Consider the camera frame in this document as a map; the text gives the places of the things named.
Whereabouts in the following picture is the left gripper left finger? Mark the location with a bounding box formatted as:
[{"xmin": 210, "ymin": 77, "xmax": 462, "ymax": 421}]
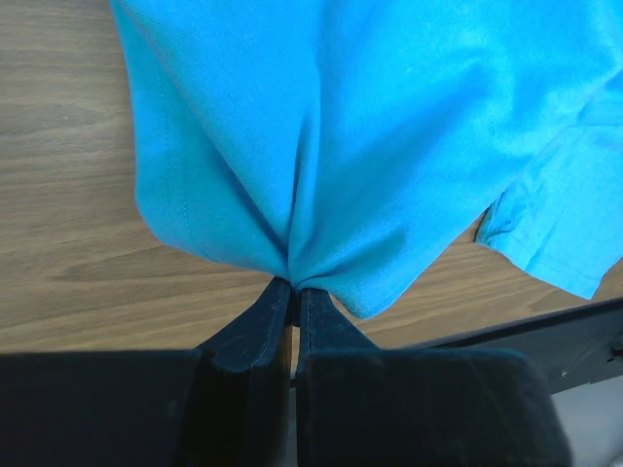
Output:
[{"xmin": 198, "ymin": 277, "xmax": 292, "ymax": 373}]

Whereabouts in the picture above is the turquoise t shirt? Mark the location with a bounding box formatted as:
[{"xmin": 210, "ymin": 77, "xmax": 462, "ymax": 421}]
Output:
[{"xmin": 111, "ymin": 1, "xmax": 622, "ymax": 318}]

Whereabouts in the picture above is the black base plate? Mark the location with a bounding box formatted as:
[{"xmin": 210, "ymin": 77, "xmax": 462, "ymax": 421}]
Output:
[{"xmin": 289, "ymin": 297, "xmax": 623, "ymax": 390}]

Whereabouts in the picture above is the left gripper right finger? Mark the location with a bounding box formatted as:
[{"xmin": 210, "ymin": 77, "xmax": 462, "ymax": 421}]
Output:
[{"xmin": 295, "ymin": 289, "xmax": 379, "ymax": 375}]

